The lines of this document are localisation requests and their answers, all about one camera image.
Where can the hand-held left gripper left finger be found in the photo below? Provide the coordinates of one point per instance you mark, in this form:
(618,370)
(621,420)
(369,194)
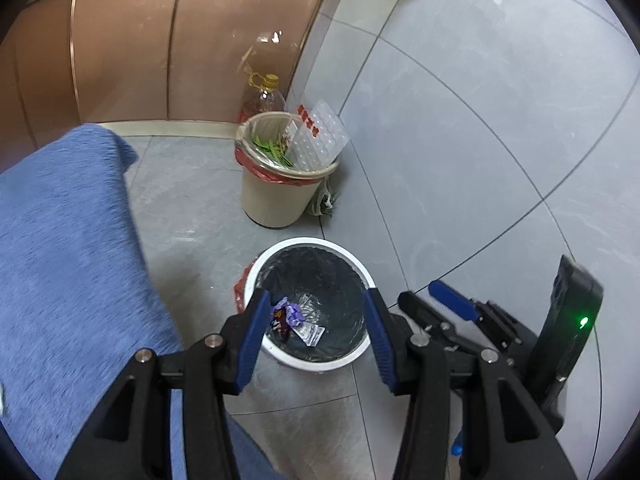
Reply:
(252,341)

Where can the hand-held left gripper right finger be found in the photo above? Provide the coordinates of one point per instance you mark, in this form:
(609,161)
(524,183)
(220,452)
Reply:
(378,332)

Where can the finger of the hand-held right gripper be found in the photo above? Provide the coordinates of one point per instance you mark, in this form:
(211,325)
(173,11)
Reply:
(452,300)
(425,317)

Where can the white trash bin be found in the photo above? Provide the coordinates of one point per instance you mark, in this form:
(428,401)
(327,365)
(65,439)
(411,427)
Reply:
(310,245)

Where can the beige trash bin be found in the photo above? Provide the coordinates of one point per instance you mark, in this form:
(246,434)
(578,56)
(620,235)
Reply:
(272,200)

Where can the dark brown wrapper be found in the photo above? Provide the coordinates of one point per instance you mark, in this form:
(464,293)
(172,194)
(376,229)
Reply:
(282,325)

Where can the red plastic bag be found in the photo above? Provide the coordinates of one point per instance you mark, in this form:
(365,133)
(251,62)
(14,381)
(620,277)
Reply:
(242,285)

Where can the white foil wrapper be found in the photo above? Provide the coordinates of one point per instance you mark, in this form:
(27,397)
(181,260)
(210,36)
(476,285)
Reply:
(310,334)

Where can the black bin liner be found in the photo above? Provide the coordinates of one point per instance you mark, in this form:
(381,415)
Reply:
(320,280)

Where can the white plastic bag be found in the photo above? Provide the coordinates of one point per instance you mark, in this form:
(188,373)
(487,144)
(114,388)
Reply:
(324,200)

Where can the red bin liner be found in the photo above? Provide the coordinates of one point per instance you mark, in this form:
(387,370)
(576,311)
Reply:
(260,172)

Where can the green vegetable scraps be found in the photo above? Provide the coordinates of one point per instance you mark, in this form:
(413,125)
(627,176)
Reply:
(272,150)

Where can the clear plastic egg tray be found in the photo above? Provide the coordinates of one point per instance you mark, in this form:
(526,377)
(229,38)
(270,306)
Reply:
(317,140)

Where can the blue terry cloth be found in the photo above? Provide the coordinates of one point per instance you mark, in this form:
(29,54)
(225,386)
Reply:
(65,260)

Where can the large clear cooking oil bottle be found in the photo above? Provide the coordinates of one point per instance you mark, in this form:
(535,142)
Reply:
(262,102)

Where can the brown cabinet door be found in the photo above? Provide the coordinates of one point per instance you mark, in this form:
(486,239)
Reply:
(240,35)
(35,75)
(122,45)

